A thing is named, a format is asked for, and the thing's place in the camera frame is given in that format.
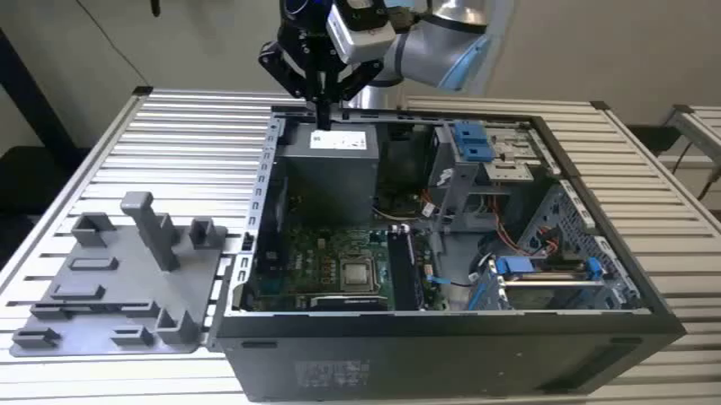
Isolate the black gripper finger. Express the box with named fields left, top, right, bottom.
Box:
left=324, top=61, right=386, bottom=131
left=258, top=40, right=326, bottom=131

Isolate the black RAM stick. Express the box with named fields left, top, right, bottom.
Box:
left=34, top=300, right=157, bottom=312

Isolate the blue drive latch tab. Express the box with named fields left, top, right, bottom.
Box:
left=453, top=121, right=481, bottom=143
left=464, top=143, right=493, bottom=164

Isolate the grey power supply unit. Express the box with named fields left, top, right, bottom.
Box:
left=278, top=121, right=380, bottom=224

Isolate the grey drive bay cage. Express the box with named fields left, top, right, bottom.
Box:
left=428, top=120, right=560, bottom=235

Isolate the black case fan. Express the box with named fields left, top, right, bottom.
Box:
left=268, top=172, right=293, bottom=254

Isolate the green motherboard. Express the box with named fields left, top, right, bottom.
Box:
left=248, top=223, right=447, bottom=313

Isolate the silver CPU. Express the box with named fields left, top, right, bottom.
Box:
left=342, top=263, right=374, bottom=288

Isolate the black graphics card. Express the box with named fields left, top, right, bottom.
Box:
left=306, top=294, right=392, bottom=313

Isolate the grey disk cage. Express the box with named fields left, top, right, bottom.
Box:
left=471, top=252, right=644, bottom=313

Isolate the grey parts rack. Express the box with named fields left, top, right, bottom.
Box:
left=9, top=190, right=233, bottom=359

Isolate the aluminium slat side table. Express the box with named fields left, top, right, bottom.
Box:
left=656, top=103, right=721, bottom=170

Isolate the black PC case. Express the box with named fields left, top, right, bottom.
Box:
left=208, top=105, right=690, bottom=402

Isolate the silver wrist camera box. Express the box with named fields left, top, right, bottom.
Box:
left=325, top=3, right=396, bottom=64

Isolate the orange power wire bundle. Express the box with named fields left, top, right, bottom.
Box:
left=487, top=189, right=563, bottom=258

